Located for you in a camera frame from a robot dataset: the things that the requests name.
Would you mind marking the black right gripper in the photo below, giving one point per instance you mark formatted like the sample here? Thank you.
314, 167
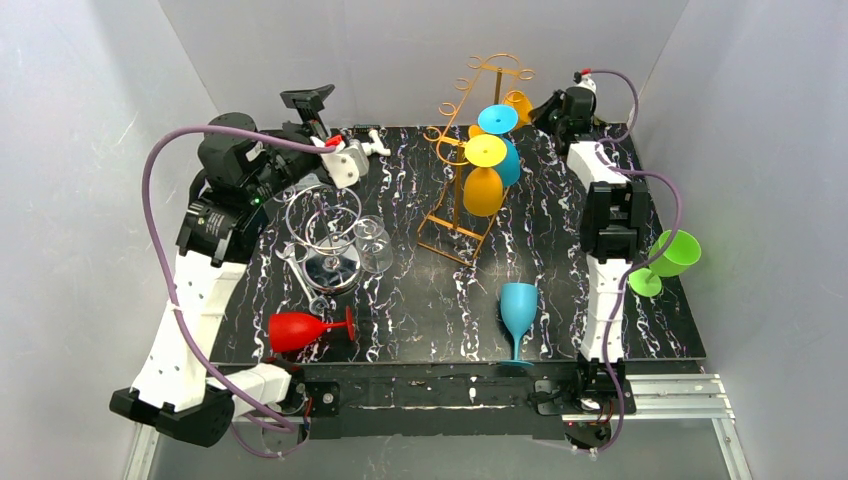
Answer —
549, 113

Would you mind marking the yellow plastic wine glass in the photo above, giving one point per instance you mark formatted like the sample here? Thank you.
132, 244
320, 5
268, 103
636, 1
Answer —
484, 189

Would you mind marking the silver wrench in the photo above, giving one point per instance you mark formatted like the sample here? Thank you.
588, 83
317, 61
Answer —
317, 304

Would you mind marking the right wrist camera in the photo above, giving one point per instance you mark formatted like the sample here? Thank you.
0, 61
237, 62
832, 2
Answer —
583, 79

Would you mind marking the silver wire glass rack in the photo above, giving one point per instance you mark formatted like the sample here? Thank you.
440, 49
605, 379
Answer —
321, 221

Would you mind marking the clear cut glass goblet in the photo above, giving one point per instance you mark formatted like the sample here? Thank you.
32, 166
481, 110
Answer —
373, 244

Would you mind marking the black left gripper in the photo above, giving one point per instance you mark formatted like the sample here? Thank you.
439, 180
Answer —
309, 102

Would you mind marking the blue plastic goblet front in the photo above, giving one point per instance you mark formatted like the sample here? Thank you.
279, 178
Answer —
518, 308

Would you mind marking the red plastic goblet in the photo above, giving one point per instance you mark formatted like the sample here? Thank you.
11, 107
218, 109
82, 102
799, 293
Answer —
292, 331

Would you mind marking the orange plastic goblet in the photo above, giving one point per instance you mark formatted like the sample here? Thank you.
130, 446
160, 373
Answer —
516, 99

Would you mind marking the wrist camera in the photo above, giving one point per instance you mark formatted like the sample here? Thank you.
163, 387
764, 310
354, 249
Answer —
583, 79
346, 164

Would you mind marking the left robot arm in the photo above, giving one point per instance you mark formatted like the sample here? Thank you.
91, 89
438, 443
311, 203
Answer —
178, 391

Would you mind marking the blue plastic goblet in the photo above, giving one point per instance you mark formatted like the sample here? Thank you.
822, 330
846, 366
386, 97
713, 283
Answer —
498, 120
518, 308

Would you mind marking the white pipe fitting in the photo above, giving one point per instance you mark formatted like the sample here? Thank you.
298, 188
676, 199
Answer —
375, 145

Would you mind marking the gold wire glass rack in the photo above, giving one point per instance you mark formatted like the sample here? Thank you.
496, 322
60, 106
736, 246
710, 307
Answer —
448, 211

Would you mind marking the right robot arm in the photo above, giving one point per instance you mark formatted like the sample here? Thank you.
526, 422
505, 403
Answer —
612, 220

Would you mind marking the green plastic goblet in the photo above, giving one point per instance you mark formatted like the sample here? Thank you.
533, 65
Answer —
683, 252

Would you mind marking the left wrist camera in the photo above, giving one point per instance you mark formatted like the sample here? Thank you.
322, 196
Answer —
346, 164

